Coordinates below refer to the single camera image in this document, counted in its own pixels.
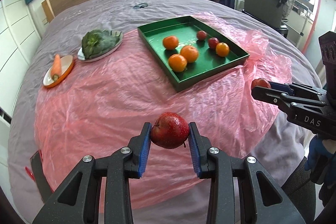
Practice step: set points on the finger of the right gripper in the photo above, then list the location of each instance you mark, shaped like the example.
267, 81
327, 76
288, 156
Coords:
295, 88
275, 97

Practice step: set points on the orange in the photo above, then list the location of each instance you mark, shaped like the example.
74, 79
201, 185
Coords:
170, 42
177, 63
222, 49
190, 53

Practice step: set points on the dark office chair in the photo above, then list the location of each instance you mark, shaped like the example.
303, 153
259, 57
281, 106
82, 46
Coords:
268, 12

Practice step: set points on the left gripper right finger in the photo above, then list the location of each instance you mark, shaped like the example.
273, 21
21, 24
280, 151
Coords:
261, 198

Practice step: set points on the red cased smartphone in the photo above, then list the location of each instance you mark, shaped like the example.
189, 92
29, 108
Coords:
35, 173

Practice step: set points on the green rectangular tray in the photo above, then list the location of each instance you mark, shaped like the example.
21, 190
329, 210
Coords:
185, 29

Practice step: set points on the small dark object on bed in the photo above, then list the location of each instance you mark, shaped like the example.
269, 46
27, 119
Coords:
140, 6

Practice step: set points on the small red apple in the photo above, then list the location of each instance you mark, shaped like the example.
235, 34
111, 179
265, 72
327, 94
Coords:
261, 82
169, 131

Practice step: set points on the orange rimmed plate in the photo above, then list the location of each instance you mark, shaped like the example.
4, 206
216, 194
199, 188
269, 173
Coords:
67, 66

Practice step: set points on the green leafy vegetable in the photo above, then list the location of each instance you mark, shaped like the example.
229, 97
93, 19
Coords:
98, 42

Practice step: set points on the silver patterned plate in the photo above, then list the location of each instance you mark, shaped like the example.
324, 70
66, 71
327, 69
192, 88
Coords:
101, 46

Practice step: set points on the orange carrot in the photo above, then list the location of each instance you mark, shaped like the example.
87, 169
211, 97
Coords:
56, 69

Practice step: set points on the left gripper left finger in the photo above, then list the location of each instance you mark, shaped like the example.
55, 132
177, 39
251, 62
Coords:
76, 200

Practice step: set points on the right blue gloved hand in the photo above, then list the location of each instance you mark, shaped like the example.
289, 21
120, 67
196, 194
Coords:
321, 163

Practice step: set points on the white sliding wardrobe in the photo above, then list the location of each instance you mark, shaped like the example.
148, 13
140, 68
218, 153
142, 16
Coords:
19, 42

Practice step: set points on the pink plastic sheet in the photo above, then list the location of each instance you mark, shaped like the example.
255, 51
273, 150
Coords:
100, 106

